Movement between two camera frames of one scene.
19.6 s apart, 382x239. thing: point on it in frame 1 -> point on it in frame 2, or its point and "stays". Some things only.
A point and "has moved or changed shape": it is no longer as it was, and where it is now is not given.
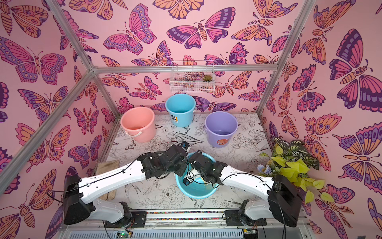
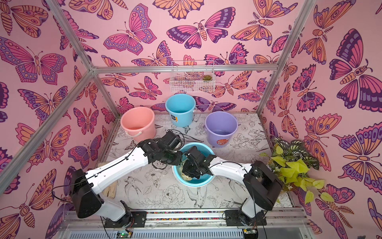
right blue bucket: (181, 107) stays
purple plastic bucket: (220, 127) stays
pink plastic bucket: (139, 122) stays
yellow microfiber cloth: (204, 181) has moved or changed shape
